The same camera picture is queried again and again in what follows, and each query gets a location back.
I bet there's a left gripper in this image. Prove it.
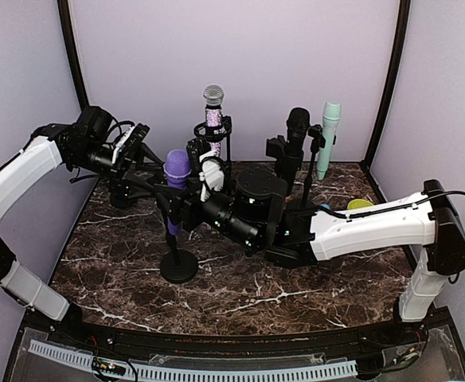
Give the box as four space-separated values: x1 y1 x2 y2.
69 142 168 201

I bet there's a purple microphone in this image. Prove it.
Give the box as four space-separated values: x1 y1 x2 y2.
163 149 191 236

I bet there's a black round-base stand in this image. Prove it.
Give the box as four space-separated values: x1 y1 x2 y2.
154 182 200 285
109 175 141 209
287 124 326 210

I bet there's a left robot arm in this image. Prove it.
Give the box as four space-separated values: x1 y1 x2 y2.
0 106 163 347

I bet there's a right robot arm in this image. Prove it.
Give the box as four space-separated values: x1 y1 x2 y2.
175 138 465 345

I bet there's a black round-base stand clamp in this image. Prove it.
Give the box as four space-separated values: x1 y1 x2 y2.
264 134 305 188

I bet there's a silver glitter microphone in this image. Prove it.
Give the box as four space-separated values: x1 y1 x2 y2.
203 84 225 157

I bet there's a mint green microphone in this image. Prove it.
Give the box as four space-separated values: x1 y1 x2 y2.
317 101 342 181

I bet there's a lime green bowl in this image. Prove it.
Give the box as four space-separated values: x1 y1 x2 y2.
347 199 375 210

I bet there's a green circuit board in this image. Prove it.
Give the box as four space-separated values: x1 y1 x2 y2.
92 357 127 376

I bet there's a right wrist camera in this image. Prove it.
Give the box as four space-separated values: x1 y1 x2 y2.
186 138 225 202

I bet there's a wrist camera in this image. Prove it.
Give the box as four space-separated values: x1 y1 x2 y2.
186 138 225 202
111 123 150 165

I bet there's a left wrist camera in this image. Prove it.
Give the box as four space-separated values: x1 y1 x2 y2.
111 123 150 165

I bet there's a black tripod shock-mount stand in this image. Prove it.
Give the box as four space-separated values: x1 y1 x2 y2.
193 115 233 165

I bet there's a black microphone orange ring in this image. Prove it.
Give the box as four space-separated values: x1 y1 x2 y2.
277 107 311 200

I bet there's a left black frame post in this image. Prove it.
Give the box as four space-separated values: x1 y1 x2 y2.
56 0 92 111

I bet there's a black frame post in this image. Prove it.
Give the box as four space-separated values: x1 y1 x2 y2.
56 0 92 111
361 0 411 173

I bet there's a white slotted cable duct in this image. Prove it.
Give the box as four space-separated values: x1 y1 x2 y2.
28 340 358 381

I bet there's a right black frame post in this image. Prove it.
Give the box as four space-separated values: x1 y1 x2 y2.
361 0 411 173

